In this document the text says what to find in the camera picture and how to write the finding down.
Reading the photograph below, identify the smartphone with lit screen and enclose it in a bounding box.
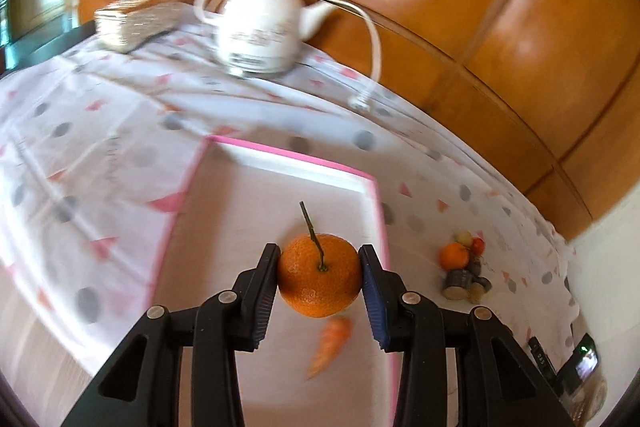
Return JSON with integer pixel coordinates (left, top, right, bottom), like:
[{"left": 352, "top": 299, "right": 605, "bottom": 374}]
[{"left": 558, "top": 333, "right": 600, "bottom": 395}]

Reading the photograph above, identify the orange with stem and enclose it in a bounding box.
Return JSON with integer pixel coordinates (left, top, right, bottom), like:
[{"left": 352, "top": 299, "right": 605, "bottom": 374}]
[{"left": 278, "top": 202, "right": 363, "bottom": 319}]

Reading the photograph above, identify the plain orange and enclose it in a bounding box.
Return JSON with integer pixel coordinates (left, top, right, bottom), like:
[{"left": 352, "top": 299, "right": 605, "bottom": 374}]
[{"left": 438, "top": 242, "right": 470, "bottom": 272}]

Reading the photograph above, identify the white ceramic electric kettle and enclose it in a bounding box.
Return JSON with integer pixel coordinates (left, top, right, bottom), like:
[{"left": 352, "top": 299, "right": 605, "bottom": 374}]
[{"left": 193, "top": 0, "right": 335, "bottom": 75}]

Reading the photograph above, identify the white woven tissue box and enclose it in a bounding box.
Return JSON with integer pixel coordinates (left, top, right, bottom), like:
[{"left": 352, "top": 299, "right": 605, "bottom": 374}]
[{"left": 94, "top": 0, "right": 181, "bottom": 53}]

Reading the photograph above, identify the white patterned tablecloth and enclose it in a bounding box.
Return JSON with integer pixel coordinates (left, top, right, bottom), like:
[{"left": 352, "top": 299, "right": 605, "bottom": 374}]
[{"left": 0, "top": 1, "right": 584, "bottom": 427}]

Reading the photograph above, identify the black remote control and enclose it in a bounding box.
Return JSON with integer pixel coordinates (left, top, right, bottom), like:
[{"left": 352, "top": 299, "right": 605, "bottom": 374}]
[{"left": 527, "top": 336, "right": 563, "bottom": 397}]

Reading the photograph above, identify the pink-edged white tray box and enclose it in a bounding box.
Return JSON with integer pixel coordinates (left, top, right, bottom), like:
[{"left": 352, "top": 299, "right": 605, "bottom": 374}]
[{"left": 150, "top": 136, "right": 397, "bottom": 426}]

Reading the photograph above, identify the white kettle power cord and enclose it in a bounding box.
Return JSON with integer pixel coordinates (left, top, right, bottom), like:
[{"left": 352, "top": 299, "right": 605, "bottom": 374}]
[{"left": 292, "top": 0, "right": 384, "bottom": 113}]

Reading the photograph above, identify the red tomato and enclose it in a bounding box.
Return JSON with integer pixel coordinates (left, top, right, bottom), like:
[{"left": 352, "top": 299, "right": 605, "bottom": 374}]
[{"left": 471, "top": 236, "right": 486, "bottom": 257}]

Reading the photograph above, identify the orange carrot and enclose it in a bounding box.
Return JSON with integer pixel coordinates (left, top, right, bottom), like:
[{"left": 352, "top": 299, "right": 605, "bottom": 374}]
[{"left": 307, "top": 315, "right": 352, "bottom": 379}]

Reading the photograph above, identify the white-cut dark eggplant piece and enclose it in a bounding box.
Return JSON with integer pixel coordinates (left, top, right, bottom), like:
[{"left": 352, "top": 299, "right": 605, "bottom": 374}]
[{"left": 469, "top": 277, "right": 492, "bottom": 305}]

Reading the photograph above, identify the round yellow-brown fruit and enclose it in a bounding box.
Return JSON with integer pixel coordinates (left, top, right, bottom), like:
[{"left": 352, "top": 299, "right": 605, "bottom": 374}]
[{"left": 454, "top": 231, "right": 474, "bottom": 249}]

